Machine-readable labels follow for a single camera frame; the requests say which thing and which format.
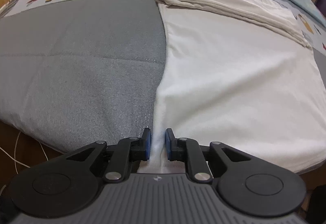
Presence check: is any white long-sleeve shirt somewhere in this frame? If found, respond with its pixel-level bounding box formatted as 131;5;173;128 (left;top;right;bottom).
140;0;325;173

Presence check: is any purple box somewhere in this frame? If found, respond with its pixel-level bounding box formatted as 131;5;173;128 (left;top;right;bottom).
315;0;326;16

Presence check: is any white cable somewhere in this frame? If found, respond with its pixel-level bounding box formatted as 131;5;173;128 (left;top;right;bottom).
0;129;49;196

